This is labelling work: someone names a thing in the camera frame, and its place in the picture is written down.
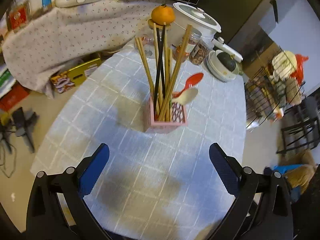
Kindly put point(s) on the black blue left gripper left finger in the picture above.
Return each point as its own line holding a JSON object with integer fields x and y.
{"x": 56, "y": 208}

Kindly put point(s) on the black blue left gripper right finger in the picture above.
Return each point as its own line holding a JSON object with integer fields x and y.
{"x": 262, "y": 205}

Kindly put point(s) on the black metal-tipped chopstick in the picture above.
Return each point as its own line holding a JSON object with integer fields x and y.
{"x": 161, "y": 58}

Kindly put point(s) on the wooden chopstick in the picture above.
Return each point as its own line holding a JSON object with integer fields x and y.
{"x": 172, "y": 82}
{"x": 166, "y": 59}
{"x": 139, "y": 44}

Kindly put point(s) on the black device on floor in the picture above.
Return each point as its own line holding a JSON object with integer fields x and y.
{"x": 22, "y": 125}

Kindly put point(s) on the pink perforated utensil holder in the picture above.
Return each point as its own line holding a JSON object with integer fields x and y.
{"x": 175, "y": 118}

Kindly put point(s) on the red box on floor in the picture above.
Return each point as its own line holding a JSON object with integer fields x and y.
{"x": 13, "y": 97}

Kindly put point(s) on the yellow snack box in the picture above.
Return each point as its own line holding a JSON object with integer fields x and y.
{"x": 75, "y": 76}

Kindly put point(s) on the white plastic spoon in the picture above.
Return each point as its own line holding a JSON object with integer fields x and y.
{"x": 186, "y": 96}

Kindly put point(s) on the red plastic bag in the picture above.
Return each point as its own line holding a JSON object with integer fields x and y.
{"x": 298, "y": 74}

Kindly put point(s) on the red plastic spoon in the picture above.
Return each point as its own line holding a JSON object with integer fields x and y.
{"x": 190, "y": 82}

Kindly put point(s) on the stack of white bowls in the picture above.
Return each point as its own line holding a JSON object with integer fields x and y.
{"x": 218, "y": 70}

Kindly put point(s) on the dark green avocado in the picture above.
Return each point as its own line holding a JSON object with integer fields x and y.
{"x": 227, "y": 61}

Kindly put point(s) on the cardboard box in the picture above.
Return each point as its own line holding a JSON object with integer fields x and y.
{"x": 259, "y": 59}

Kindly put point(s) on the brown spice jar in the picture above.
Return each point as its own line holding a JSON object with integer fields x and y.
{"x": 200, "y": 52}

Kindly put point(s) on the floral white cloth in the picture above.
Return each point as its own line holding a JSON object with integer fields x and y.
{"x": 36, "y": 52}

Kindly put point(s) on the red spice jar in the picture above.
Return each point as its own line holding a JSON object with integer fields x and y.
{"x": 193, "y": 40}

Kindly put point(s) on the glass jar with cork lid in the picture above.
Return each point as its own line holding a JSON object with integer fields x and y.
{"x": 147, "y": 36}

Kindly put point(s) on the red label glass jar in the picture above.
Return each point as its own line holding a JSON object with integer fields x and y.
{"x": 18, "y": 15}

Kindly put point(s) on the white pot with lid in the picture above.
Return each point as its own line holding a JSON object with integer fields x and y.
{"x": 208, "y": 27}

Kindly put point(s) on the orange fruit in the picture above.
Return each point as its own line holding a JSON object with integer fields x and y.
{"x": 163, "y": 15}

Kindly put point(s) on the wire dish rack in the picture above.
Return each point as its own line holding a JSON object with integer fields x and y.
{"x": 271, "y": 91}

